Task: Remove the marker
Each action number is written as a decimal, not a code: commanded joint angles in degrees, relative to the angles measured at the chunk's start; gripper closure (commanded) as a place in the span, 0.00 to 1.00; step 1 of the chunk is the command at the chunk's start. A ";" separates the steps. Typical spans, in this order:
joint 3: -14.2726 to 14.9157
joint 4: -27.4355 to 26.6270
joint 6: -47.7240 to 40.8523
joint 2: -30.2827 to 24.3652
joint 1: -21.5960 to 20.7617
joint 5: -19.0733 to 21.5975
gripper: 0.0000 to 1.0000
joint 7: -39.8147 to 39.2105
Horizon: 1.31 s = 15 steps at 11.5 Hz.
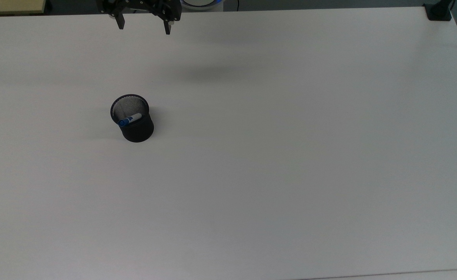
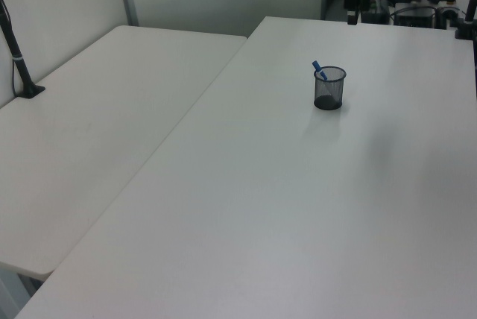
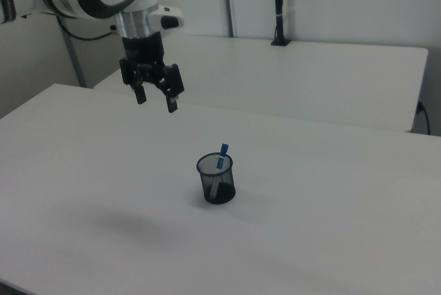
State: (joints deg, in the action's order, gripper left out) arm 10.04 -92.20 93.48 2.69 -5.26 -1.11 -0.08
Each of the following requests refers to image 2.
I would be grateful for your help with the white side table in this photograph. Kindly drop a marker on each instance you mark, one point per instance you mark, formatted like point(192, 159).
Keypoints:
point(93, 117)

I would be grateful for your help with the black equipment box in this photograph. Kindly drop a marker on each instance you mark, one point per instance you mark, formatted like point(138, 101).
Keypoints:
point(415, 16)

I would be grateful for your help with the black mesh pen cup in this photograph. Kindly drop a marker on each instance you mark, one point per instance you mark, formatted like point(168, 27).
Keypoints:
point(329, 91)

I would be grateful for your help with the black table clamp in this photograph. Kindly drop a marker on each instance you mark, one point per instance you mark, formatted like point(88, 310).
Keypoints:
point(467, 17)

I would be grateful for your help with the blue marker pen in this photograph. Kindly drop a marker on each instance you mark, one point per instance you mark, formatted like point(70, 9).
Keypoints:
point(319, 68)

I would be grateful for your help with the black camera stand left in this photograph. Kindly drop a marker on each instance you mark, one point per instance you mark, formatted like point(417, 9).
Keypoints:
point(18, 58)

